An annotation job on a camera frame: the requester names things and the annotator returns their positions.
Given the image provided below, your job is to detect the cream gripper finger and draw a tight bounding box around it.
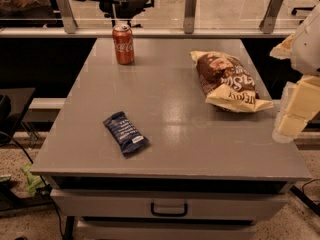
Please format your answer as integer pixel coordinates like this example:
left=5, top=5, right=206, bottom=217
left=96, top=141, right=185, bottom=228
left=272, top=76, right=320, bottom=142
left=269, top=34, right=294, bottom=60

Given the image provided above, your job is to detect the brown chip bag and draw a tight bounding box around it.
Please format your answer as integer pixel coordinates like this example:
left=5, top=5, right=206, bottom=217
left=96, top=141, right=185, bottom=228
left=190, top=51, right=273, bottom=113

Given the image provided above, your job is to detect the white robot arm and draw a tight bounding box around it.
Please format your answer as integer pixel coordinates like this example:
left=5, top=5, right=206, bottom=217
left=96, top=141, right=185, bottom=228
left=270, top=5, right=320, bottom=143

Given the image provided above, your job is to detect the blue rxbar blueberry wrapper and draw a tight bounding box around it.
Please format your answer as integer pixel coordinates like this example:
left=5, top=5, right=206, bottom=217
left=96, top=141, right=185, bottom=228
left=103, top=111, right=149, bottom=157

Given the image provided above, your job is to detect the red coca-cola can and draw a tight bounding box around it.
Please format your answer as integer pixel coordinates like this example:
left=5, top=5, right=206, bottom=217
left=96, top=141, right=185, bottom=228
left=112, top=24, right=134, bottom=65

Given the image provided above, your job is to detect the grey lower drawer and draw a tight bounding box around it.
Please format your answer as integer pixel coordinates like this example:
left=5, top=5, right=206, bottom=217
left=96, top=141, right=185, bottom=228
left=77, top=221, right=256, bottom=240

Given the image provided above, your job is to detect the clear acrylic barrier panel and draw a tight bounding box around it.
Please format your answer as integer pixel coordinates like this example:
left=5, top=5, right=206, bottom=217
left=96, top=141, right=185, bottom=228
left=0, top=0, right=320, bottom=30

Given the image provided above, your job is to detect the black side table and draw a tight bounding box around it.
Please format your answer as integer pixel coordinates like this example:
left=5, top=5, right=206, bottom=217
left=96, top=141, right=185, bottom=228
left=0, top=87, right=35, bottom=144

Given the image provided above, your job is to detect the green crumpled wrapper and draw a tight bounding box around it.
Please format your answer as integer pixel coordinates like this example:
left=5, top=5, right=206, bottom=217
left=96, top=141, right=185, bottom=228
left=21, top=164, right=46, bottom=196

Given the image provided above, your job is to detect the right metal bracket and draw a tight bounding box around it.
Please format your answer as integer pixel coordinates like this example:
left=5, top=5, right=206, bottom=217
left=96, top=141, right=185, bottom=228
left=259, top=0, right=284, bottom=34

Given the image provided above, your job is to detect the metal bracket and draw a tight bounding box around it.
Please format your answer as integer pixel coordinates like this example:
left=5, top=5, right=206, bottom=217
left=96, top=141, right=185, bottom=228
left=259, top=0, right=284, bottom=34
left=56, top=0, right=77, bottom=34
left=183, top=0, right=197, bottom=34

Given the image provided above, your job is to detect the middle metal bracket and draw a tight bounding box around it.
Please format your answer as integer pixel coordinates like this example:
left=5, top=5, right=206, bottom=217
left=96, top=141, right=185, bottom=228
left=183, top=0, right=197, bottom=34

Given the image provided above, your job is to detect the left metal bracket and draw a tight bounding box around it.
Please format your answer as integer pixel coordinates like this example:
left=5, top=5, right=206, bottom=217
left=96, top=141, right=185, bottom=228
left=56, top=0, right=77, bottom=34

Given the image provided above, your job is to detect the grey drawer with black handle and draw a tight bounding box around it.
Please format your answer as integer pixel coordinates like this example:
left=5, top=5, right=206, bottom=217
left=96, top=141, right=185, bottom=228
left=51, top=189, right=287, bottom=221

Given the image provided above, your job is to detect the black floor cable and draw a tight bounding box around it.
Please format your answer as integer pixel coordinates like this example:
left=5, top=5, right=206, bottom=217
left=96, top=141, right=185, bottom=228
left=0, top=130, right=65, bottom=240

